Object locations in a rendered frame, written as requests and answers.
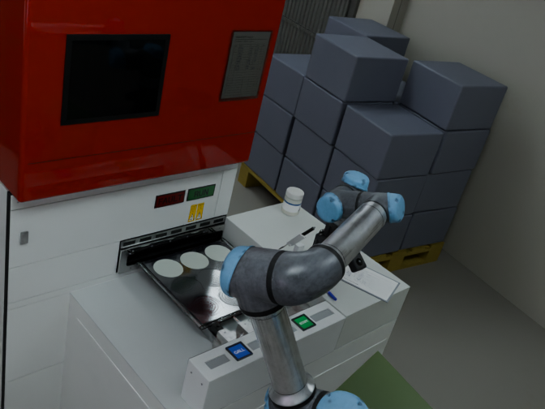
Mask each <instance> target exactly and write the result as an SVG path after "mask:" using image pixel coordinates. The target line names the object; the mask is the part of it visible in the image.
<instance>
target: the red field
mask: <svg viewBox="0 0 545 409"><path fill-rule="evenodd" d="M184 193H185V192H179V193H174V194H170V195H166V196H159V197H157V204H156V207H160V206H164V205H171V204H175V203H178V202H183V197H184Z"/></svg>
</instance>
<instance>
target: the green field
mask: <svg viewBox="0 0 545 409"><path fill-rule="evenodd" d="M214 187H215V185H213V186H210V187H202V188H198V189H194V190H190V191H189V196H188V200H193V199H197V198H200V197H205V196H211V195H213V191H214Z"/></svg>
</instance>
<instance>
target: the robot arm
mask: <svg viewBox="0 0 545 409"><path fill-rule="evenodd" d="M368 185H369V178H368V177H367V176H366V175H365V174H363V173H361V172H358V171H355V170H348V171H346V172H345V173H344V175H343V178H342V179H341V184H340V185H338V186H337V187H335V188H334V189H332V190H331V191H330V192H327V193H325V194H324V195H323V196H322V197H321V198H319V200H318V201H317V203H316V212H317V214H318V216H319V217H320V218H321V219H322V220H323V221H324V222H327V223H326V226H325V228H324V229H323V230H322V231H320V232H319V233H317V234H316V235H315V239H314V243H313V245H312V246H311V247H310V248H309V249H308V250H306V251H301V252H293V251H285V250H278V249H271V248H258V247H255V246H252V245H251V246H238V247H236V248H234V249H232V250H231V251H230V252H229V254H228V255H227V256H226V258H225V260H224V262H223V265H222V268H221V273H220V286H221V290H222V292H223V293H224V294H225V295H228V296H229V297H230V298H233V297H234V298H236V300H237V302H238V306H239V308H240V311H241V312H242V314H244V315H245V316H248V317H250V319H251V323H252V326H253V329H254V331H255V336H256V338H257V341H258V343H259V346H260V350H261V353H262V356H263V358H264V362H265V365H266V368H267V370H268V375H269V377H270V380H271V384H270V386H269V387H268V390H267V392H266V395H265V398H264V401H265V405H264V409H372V408H368V407H367V405H366V404H365V403H364V402H363V400H362V399H360V398H359V397H358V396H356V395H354V394H352V393H349V392H346V391H342V390H338V391H333V392H329V391H326V390H319V389H317V388H316V386H315V381H314V379H313V377H312V375H311V374H309V373H308V372H305V369H304V367H303V362H302V359H301V356H300V353H299V350H298V345H297V343H296V339H295V336H294V331H293V329H292V325H291V323H290V318H289V315H288V312H287V309H286V306H297V305H300V304H305V303H308V302H310V301H312V300H314V299H317V298H319V297H320V296H321V295H324V294H325V293H327V292H328V291H330V290H331V289H333V288H334V287H335V285H336V284H338V283H339V281H340V280H342V278H343V277H344V275H345V267H346V266H347V265H348V266H349V267H350V270H351V272H352V273H355V272H358V271H360V270H362V269H365V268H366V267H367V265H366V263H365V261H364V259H363V257H362V255H361V253H360V251H361V250H362V249H363V248H364V247H365V246H366V245H367V244H368V242H369V241H370V240H371V239H372V238H373V237H374V236H375V235H376V233H377V232H378V231H379V230H380V229H381V228H382V227H383V226H384V224H385V223H386V222H390V223H398V222H400V221H401V220H402V218H403V217H404V213H405V201H404V199H403V197H402V195H400V194H395V193H389V192H388V193H386V192H368V191H367V188H368ZM321 234H322V235H321Z"/></svg>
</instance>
